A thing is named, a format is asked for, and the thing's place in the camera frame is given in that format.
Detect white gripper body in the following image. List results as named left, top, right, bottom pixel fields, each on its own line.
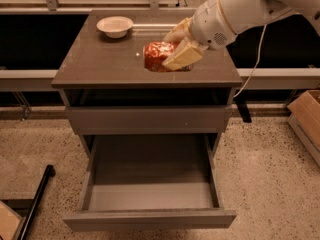
left=190, top=0, right=237, bottom=50

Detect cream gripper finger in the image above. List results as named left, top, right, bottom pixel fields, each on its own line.
left=164, top=18, right=192, bottom=42
left=162, top=37, right=208, bottom=71

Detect red coke can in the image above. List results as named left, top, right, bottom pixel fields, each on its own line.
left=143, top=41, right=178, bottom=72

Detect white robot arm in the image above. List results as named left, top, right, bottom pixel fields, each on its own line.
left=163, top=0, right=320, bottom=71

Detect closed grey top drawer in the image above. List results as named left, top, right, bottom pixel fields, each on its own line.
left=65, top=106, right=231, bottom=135

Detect grey drawer cabinet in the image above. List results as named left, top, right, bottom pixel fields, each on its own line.
left=52, top=10, right=241, bottom=154

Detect open grey middle drawer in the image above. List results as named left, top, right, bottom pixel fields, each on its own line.
left=63, top=134, right=236, bottom=231

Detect white paper bowl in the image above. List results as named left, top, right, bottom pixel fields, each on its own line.
left=97, top=16, right=133, bottom=39

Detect black table leg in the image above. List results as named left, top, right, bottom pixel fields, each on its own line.
left=235, top=97, right=252, bottom=123

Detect brown cardboard box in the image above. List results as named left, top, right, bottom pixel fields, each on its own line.
left=288, top=90, right=320, bottom=166

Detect black metal pole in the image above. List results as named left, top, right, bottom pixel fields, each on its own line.
left=17, top=165, right=55, bottom=240

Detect wooden board corner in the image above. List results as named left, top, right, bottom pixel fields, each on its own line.
left=0, top=201, right=21, bottom=240

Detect white cable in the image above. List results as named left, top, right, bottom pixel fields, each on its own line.
left=232, top=23, right=268, bottom=99

